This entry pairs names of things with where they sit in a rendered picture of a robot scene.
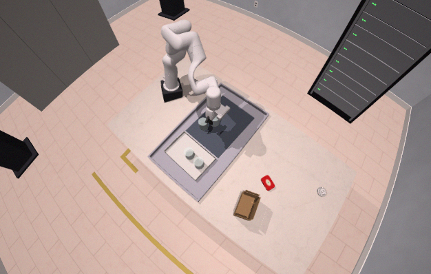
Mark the brown cardboard box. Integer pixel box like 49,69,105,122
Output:
235,190,261,221

